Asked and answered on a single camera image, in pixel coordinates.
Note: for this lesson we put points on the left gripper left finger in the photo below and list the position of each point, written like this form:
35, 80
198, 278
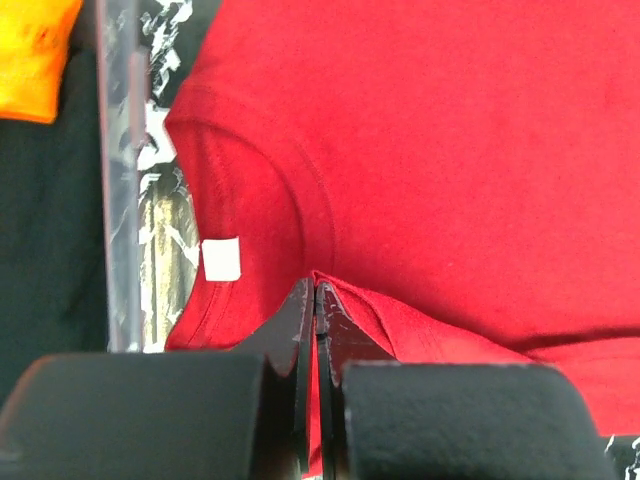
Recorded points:
282, 438

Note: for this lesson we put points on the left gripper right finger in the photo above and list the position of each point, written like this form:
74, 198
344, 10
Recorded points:
355, 390

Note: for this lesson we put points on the red t-shirt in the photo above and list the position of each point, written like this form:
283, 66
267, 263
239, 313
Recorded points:
464, 174

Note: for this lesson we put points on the black t-shirt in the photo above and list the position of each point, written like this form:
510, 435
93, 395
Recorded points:
53, 283

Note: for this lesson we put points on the clear plastic bin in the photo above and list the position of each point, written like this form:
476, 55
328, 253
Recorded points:
123, 87

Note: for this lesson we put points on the orange t-shirt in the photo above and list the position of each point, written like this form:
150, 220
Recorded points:
35, 41

